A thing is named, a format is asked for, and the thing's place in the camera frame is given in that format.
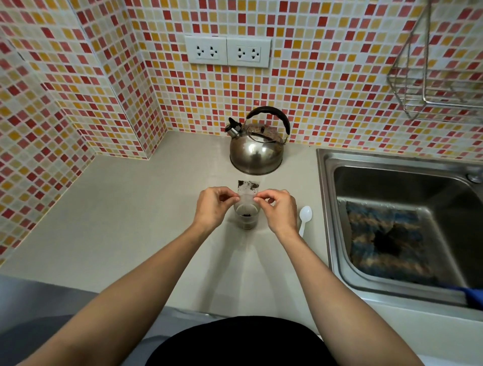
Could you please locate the blue and brown dishcloth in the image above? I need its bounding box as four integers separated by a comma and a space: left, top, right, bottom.
345, 201, 440, 286

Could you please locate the person's left hand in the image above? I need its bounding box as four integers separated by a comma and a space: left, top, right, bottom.
192, 187, 241, 231

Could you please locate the white wall power outlet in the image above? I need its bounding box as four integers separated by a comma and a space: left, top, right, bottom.
184, 35, 228, 66
226, 36, 272, 69

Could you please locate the stainless steel whistling kettle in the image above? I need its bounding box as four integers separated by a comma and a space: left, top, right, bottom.
224, 106, 291, 176

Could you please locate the stainless steel sink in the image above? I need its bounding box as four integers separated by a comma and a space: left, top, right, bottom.
316, 148, 483, 309

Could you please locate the clear glass cup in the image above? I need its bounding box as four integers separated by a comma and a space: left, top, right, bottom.
233, 201, 261, 231

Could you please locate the person's right hand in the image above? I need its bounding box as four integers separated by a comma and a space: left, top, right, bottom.
253, 189, 299, 237

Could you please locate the white plastic spoon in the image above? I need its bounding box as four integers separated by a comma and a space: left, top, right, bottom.
298, 205, 313, 238

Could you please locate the metal wire wall rack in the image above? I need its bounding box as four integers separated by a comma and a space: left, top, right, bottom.
386, 0, 483, 122

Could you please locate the person's right forearm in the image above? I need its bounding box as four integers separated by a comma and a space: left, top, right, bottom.
272, 229, 426, 366

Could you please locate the person's left forearm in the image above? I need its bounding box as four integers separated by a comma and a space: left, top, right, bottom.
17, 222, 212, 366

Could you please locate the blue cloth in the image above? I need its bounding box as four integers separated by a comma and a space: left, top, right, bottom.
441, 284, 483, 311

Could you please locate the clear plastic sachet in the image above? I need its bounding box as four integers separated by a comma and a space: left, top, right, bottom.
236, 180, 261, 207

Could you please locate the person's black shirt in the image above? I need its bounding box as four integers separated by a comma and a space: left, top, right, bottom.
145, 315, 339, 366

